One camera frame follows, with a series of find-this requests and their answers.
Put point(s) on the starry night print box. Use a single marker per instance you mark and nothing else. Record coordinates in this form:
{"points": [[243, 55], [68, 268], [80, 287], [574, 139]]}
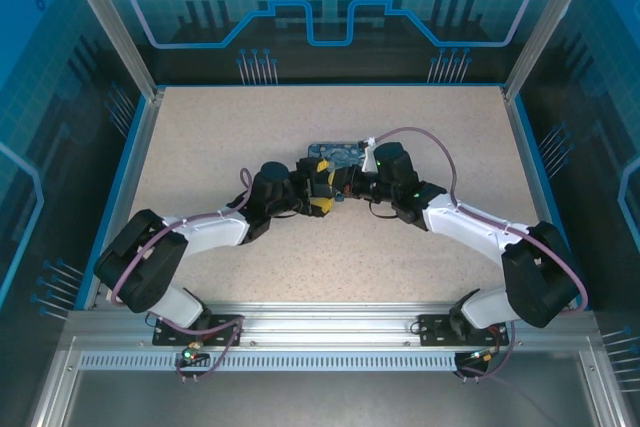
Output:
{"points": [[330, 151]]}

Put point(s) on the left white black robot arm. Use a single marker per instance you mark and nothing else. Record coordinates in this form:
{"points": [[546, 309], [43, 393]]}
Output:
{"points": [[215, 233]]}

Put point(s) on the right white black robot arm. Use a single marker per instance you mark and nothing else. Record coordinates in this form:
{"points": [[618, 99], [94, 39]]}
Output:
{"points": [[465, 222]]}

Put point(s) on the connector with indicator light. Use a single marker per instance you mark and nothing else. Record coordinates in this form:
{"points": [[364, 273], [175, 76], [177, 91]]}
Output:
{"points": [[192, 354], [485, 354]]}

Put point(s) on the grey metal shelf panel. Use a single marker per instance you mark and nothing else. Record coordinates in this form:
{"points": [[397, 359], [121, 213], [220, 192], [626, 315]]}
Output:
{"points": [[320, 397]]}

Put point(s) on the aluminium front rail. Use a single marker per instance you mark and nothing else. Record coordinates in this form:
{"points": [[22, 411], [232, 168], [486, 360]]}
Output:
{"points": [[330, 322]]}

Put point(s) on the aluminium table side rail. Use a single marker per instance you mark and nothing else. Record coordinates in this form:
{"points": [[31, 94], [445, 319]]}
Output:
{"points": [[131, 182], [535, 182]]}

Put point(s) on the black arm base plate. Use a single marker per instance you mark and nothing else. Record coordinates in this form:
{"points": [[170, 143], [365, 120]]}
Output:
{"points": [[432, 331], [225, 329]]}

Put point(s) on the aluminium frame post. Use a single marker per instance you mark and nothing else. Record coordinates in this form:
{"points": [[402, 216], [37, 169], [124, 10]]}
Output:
{"points": [[540, 32], [120, 32]]}

